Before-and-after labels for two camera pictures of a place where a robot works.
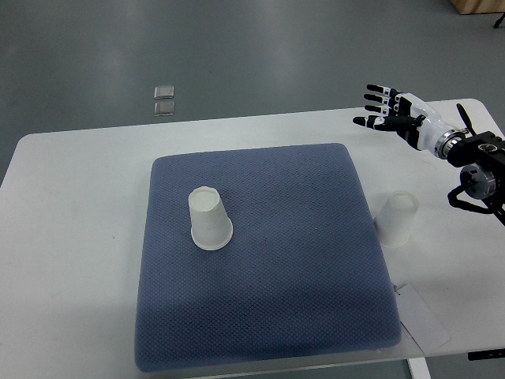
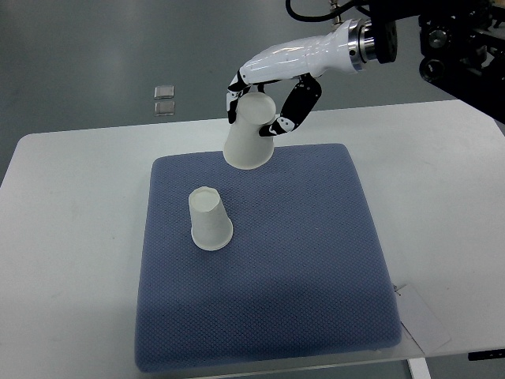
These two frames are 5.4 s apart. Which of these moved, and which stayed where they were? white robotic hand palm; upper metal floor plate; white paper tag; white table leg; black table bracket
Moved: white robotic hand palm
Stayed: black table bracket; white paper tag; upper metal floor plate; white table leg
